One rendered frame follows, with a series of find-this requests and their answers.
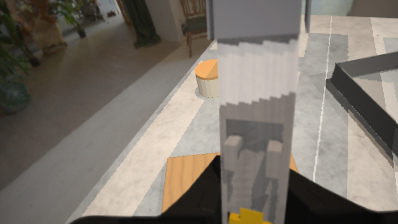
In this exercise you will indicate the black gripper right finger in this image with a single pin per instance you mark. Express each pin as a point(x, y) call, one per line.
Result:
point(309, 203)

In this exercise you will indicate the wooden board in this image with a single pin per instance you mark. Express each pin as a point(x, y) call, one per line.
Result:
point(181, 173)

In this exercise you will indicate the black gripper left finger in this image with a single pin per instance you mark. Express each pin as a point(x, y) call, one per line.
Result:
point(200, 204)

